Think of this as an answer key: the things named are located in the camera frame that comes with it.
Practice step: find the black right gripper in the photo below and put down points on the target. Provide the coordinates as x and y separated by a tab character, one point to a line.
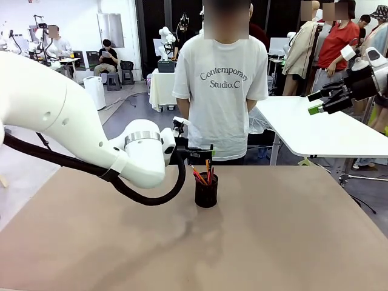
363	83

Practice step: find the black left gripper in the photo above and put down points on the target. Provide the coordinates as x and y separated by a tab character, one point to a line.
182	148

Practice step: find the yellow pencil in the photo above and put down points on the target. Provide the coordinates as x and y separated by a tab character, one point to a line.
199	175
208	169

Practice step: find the red-brown pencil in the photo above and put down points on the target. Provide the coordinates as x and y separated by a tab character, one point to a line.
211	175

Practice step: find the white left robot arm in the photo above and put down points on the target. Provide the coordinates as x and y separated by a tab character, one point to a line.
45	100

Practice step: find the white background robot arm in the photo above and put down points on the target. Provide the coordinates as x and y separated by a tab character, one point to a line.
166	42

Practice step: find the pink-ended pen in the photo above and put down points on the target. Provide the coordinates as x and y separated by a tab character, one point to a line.
198	178

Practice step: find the black mesh pen holder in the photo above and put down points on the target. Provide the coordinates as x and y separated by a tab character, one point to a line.
206	194

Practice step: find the person in white t-shirt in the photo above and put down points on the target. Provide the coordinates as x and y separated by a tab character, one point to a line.
221	121

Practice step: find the white folding table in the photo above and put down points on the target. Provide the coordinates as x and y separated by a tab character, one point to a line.
318	133

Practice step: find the person in red shirt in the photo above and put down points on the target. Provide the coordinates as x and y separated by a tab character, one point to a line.
333	42

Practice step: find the mannequin with beige coat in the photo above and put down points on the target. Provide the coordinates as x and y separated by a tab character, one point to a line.
300	51

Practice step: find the clear plastic sheet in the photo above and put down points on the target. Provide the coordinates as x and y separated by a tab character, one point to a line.
260	121

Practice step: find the table with white cloth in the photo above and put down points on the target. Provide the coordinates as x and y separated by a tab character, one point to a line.
162	91

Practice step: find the person with bucket hat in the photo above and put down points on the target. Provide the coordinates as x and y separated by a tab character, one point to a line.
380	33

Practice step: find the man with black hair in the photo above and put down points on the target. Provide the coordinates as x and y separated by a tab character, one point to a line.
364	21

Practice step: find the metal light stand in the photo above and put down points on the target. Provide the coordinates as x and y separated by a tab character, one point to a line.
343	179

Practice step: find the black plastic crate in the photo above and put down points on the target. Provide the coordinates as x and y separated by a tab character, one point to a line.
166	66

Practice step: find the mannequin with dark red top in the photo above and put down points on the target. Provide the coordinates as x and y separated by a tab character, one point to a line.
260	36

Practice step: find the grey plastic stool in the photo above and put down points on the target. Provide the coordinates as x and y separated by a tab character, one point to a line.
127	77
114	82

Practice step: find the black bag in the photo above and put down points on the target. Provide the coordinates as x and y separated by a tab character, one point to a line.
127	65

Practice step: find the white air purifier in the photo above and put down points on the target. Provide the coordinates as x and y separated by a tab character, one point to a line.
96	91

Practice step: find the seated person black shirt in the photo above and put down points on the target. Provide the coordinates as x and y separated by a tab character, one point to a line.
106	59

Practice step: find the seated person white shirt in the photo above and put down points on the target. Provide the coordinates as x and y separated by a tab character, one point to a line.
62	45

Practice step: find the wooden block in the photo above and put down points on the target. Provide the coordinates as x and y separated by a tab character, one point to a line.
3	181

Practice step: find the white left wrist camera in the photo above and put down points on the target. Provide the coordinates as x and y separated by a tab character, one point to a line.
182	124

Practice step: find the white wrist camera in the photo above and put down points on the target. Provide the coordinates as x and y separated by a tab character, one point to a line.
348	53
182	124

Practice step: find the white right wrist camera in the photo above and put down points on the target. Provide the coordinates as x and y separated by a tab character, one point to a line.
348	53

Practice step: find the grey wall panel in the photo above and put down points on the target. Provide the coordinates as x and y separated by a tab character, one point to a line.
110	30

